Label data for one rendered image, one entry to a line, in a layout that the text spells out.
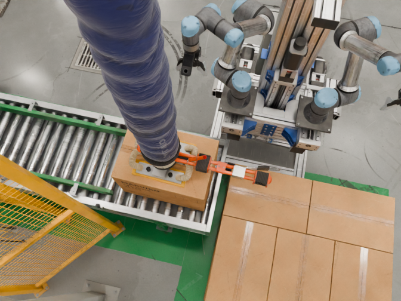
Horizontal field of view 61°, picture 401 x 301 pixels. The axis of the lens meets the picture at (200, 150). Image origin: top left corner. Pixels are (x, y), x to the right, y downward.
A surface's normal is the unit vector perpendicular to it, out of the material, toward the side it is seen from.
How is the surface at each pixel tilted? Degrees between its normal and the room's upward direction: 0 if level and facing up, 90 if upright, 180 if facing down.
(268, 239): 0
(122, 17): 87
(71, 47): 0
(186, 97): 0
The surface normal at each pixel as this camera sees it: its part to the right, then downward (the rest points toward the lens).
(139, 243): 0.00, -0.34
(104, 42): -0.07, 0.80
